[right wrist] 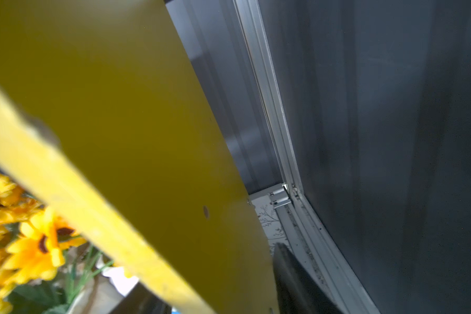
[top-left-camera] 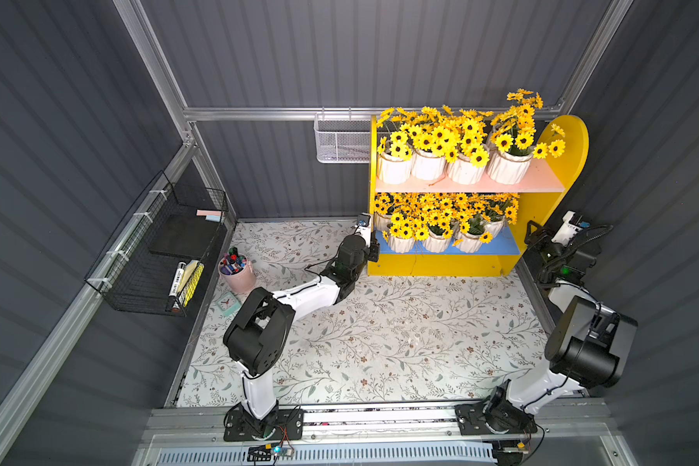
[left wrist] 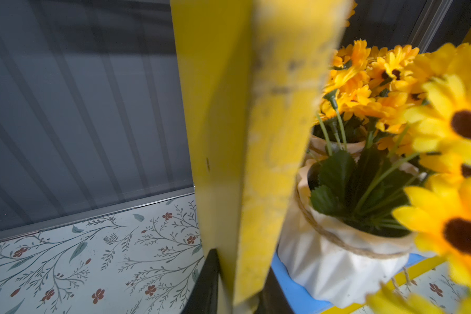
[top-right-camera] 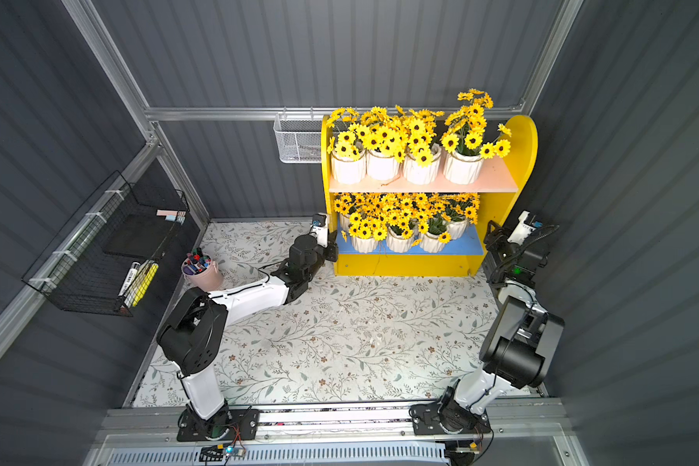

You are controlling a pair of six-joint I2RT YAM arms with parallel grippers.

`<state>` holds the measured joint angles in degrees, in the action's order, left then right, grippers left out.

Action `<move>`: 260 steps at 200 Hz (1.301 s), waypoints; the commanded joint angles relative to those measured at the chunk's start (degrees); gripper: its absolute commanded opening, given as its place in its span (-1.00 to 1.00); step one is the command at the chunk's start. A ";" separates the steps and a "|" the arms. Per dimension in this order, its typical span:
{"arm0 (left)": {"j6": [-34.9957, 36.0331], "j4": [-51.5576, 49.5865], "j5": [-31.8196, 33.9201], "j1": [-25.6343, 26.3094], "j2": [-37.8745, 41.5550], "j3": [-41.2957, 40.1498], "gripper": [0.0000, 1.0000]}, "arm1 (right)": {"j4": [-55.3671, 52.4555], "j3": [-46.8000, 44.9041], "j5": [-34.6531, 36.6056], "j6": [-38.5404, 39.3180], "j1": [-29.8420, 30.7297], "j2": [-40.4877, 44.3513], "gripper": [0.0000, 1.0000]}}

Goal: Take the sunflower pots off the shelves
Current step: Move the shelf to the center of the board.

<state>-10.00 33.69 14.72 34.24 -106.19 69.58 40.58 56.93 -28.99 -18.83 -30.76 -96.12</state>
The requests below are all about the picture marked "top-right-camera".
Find pink metal marker bucket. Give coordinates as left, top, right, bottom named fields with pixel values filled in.
left=182, top=248, right=223, bottom=291

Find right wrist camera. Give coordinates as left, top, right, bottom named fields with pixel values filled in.
left=508, top=211, right=543, bottom=246

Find yellow wooden shelf unit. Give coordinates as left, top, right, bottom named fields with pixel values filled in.
left=320, top=115, right=538, bottom=277

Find yellow book in basket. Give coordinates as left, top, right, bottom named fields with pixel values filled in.
left=124, top=260, right=158, bottom=308

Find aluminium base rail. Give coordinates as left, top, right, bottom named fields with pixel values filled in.
left=92, top=397, right=574, bottom=449

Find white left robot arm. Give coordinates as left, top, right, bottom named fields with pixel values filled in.
left=156, top=214, right=338, bottom=421

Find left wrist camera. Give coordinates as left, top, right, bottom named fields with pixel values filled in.
left=310, top=213, right=329, bottom=248

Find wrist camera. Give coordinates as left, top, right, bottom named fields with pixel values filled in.
left=310, top=213, right=329, bottom=248
left=508, top=211, right=543, bottom=246

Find white marker in basket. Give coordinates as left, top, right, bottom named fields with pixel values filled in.
left=118, top=262, right=141, bottom=296

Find pink and blue sticky notes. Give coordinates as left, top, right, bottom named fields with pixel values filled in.
left=156, top=210, right=186, bottom=223

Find white wire wall basket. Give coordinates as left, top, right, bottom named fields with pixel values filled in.
left=273, top=116, right=322, bottom=164

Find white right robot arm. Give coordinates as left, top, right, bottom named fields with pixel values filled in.
left=438, top=211, right=565, bottom=433

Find black wire wall basket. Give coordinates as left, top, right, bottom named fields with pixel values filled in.
left=21, top=171, right=190, bottom=316

